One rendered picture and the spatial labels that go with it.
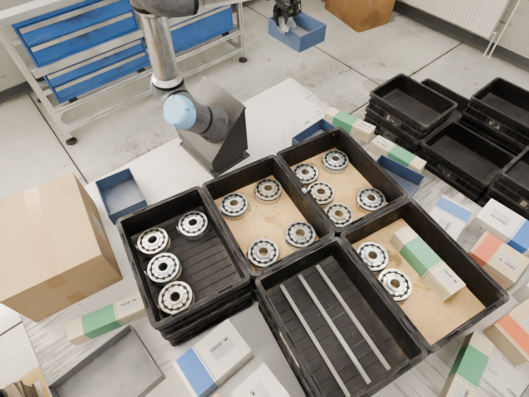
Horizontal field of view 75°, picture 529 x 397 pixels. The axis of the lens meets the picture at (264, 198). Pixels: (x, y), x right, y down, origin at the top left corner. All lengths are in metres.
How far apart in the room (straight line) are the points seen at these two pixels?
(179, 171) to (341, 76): 2.11
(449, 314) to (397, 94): 1.54
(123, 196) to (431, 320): 1.23
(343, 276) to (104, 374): 0.80
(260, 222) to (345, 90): 2.14
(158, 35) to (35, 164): 1.99
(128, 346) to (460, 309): 1.03
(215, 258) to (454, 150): 1.62
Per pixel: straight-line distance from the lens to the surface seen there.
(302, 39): 1.55
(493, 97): 2.63
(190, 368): 1.13
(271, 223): 1.23
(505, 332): 1.34
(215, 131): 1.41
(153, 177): 1.61
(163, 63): 1.33
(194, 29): 3.11
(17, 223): 1.43
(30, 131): 3.36
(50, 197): 1.44
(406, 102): 2.37
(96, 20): 2.76
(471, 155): 2.34
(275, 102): 1.88
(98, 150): 2.91
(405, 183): 1.60
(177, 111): 1.32
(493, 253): 1.46
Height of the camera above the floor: 1.88
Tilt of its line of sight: 54 degrees down
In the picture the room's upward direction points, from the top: 2 degrees counter-clockwise
